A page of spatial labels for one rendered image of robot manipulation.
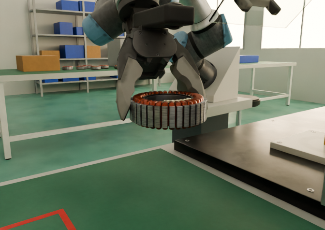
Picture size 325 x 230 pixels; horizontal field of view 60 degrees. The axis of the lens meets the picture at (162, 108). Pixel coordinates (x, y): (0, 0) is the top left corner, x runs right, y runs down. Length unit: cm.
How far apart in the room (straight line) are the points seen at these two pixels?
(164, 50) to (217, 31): 64
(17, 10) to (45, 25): 61
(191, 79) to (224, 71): 77
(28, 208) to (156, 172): 20
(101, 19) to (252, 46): 610
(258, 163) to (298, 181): 8
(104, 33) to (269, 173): 44
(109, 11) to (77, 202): 40
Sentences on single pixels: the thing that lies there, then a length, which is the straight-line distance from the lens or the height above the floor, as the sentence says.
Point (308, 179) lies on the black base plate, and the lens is 48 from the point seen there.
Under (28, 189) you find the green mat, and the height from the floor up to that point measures 75.
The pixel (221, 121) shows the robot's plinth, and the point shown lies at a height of 65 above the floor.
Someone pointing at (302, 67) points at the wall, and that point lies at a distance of 602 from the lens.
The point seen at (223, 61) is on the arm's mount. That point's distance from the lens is 125.
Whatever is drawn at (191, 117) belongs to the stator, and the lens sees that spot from 37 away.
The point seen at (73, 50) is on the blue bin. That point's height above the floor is 96.
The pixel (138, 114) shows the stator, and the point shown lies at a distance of 37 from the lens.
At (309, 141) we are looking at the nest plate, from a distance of 62.
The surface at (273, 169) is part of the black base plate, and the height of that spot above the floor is 77.
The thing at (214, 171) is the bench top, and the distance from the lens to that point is 51.
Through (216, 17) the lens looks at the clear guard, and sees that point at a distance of 54.
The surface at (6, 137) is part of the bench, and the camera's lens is 283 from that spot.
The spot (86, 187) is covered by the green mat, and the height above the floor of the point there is 75.
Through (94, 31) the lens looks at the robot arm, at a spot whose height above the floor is 100.
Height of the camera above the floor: 96
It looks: 12 degrees down
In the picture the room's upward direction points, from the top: straight up
